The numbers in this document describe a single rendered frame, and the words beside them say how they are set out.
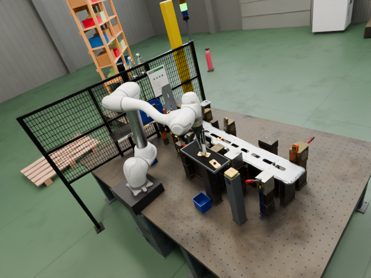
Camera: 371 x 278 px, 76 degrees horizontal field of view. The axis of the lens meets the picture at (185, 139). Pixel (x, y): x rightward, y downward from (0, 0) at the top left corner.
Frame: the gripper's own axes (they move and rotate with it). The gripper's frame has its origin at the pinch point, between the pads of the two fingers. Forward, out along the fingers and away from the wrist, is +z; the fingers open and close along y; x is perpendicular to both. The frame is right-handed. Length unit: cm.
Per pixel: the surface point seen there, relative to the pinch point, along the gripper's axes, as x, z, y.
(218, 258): -20, 50, -43
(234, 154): -17.9, 9.2, 9.5
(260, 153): -29.7, 20.1, 27.1
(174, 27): 81, -54, 127
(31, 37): 938, -49, 450
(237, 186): -26.5, 14.0, -13.4
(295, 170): -55, 20, 15
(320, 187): -69, 50, 32
